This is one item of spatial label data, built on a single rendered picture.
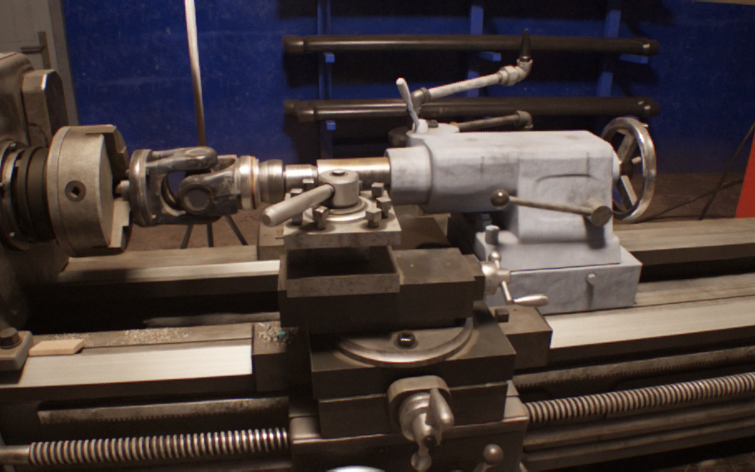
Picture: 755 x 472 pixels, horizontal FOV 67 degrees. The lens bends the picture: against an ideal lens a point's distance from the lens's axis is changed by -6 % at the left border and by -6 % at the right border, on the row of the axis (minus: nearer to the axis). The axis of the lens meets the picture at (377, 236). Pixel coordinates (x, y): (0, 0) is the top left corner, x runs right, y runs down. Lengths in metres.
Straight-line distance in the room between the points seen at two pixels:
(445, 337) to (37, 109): 0.92
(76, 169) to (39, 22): 3.27
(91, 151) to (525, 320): 0.84
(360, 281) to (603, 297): 0.60
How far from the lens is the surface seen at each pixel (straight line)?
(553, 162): 1.23
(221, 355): 1.13
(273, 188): 1.16
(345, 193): 0.89
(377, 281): 0.90
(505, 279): 1.02
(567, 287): 1.27
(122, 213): 1.20
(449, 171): 1.16
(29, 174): 1.22
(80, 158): 1.15
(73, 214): 1.15
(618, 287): 1.33
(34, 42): 4.41
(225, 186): 1.15
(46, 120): 1.38
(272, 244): 1.45
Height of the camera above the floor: 1.48
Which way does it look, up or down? 24 degrees down
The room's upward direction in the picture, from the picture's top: 1 degrees clockwise
